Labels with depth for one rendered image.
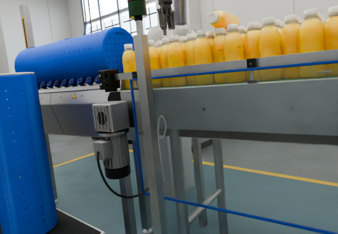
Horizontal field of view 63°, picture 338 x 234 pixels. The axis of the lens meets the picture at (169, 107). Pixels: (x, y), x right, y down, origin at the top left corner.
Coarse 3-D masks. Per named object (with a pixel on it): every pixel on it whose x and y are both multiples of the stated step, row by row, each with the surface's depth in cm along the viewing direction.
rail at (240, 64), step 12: (240, 60) 93; (264, 60) 89; (276, 60) 87; (288, 60) 85; (300, 60) 83; (312, 60) 81; (324, 60) 79; (156, 72) 113; (168, 72) 110; (180, 72) 107; (192, 72) 104
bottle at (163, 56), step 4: (164, 44) 120; (168, 44) 120; (160, 48) 121; (164, 48) 119; (160, 52) 120; (164, 52) 119; (160, 56) 120; (164, 56) 119; (160, 60) 121; (164, 60) 119; (160, 64) 121; (164, 64) 119
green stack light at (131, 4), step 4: (136, 0) 92; (140, 0) 92; (128, 4) 93; (132, 4) 92; (136, 4) 92; (140, 4) 92; (144, 4) 93; (128, 8) 94; (132, 8) 92; (136, 8) 92; (140, 8) 92; (144, 8) 93; (128, 12) 94; (132, 12) 92; (136, 12) 92; (140, 12) 92; (144, 12) 93; (132, 16) 93; (136, 16) 94; (140, 16) 94; (144, 16) 95
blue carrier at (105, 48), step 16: (96, 32) 148; (112, 32) 144; (128, 32) 154; (32, 48) 182; (48, 48) 167; (64, 48) 156; (80, 48) 147; (96, 48) 140; (112, 48) 143; (16, 64) 185; (32, 64) 174; (48, 64) 165; (64, 64) 156; (80, 64) 149; (96, 64) 143; (112, 64) 143; (48, 80) 174
